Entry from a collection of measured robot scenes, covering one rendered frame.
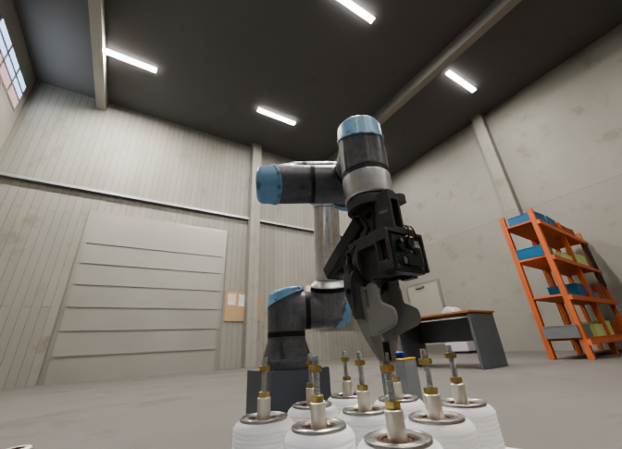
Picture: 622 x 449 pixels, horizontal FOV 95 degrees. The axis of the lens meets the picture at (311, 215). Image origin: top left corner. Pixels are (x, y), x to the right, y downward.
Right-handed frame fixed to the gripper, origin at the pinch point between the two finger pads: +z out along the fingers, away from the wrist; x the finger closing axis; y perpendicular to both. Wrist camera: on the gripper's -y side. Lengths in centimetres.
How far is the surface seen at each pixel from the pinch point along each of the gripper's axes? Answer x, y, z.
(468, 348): 754, -433, 21
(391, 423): -1.0, 0.9, 7.5
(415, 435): 2.2, 1.4, 9.1
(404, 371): 31.9, -24.8, 5.7
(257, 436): -8.7, -18.4, 10.6
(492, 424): 22.4, -0.8, 11.4
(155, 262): 29, -724, -206
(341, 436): -2.6, -6.4, 9.6
